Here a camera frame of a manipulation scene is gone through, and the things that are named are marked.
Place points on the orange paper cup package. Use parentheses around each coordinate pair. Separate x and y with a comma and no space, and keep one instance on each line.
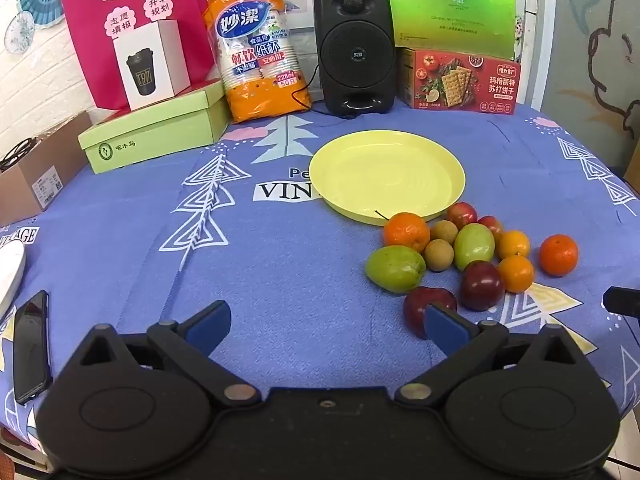
(257,55)

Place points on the blue paper fan decoration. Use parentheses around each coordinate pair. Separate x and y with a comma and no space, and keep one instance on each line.
(21,34)

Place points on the pink paper bag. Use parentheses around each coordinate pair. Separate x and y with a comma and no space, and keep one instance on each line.
(100,5)

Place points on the plain cardboard box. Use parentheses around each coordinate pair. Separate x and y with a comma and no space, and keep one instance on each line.
(634,162)

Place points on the black speaker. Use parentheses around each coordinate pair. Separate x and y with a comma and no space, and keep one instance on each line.
(354,50)

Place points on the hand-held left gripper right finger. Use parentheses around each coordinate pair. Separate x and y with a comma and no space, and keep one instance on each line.
(444,326)

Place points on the white box with cup picture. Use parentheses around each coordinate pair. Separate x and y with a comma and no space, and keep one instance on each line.
(152,65)

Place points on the shiny green gift box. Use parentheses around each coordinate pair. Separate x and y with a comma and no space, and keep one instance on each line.
(452,5)

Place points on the yellow-orange citrus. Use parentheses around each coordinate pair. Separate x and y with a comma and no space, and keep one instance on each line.
(514,244)

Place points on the cardboard box with label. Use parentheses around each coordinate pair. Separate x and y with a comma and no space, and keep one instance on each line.
(45,175)

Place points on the blue printed tablecloth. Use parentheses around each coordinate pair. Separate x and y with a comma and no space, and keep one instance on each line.
(280,270)

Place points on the small brown kiwi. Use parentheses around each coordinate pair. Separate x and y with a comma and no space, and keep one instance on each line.
(444,232)
(439,255)

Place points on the yellow plastic plate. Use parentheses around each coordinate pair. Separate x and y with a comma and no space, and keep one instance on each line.
(387,176)

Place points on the large green mango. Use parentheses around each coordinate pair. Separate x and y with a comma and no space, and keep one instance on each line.
(394,269)

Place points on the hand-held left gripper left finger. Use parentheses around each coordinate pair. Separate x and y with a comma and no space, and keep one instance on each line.
(211,321)

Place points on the mandarin with stem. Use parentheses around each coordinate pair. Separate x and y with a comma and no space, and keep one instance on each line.
(406,233)

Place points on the white flat object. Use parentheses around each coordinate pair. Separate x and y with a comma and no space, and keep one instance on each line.
(10,275)

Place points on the light green shoe box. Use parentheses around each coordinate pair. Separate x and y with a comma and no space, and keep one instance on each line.
(150,130)

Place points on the round green fruit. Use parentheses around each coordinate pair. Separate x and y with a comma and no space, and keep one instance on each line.
(474,245)

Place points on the black smartphone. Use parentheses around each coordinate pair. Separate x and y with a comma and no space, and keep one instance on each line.
(31,347)

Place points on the red cracker box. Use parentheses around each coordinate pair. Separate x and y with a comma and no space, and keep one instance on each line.
(457,82)

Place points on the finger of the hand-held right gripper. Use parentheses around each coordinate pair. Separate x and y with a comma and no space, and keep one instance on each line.
(622,301)

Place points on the small orange citrus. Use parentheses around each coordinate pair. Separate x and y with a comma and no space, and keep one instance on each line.
(516,274)

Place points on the stemless mandarin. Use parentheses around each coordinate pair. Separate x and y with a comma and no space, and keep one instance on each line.
(558,255)

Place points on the small red apple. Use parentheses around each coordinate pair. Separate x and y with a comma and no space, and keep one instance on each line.
(461,214)
(492,225)

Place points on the dark purple plum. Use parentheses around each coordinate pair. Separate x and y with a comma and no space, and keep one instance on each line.
(482,285)
(425,305)

